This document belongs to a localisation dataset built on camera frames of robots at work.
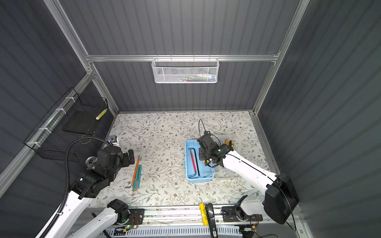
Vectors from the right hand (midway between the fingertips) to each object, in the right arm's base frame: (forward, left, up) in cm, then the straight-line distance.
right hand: (205, 153), depth 83 cm
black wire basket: (-5, +70, +21) cm, 73 cm away
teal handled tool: (-12, +39, -10) cm, 42 cm away
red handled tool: (-2, +7, -12) cm, 14 cm away
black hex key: (+2, +5, -12) cm, 13 cm away
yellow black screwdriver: (+7, -16, -2) cm, 17 cm away
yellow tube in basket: (+16, +58, +16) cm, 62 cm away
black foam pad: (+8, +63, +19) cm, 67 cm away
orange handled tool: (-7, +42, -11) cm, 44 cm away
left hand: (-6, +41, +13) cm, 43 cm away
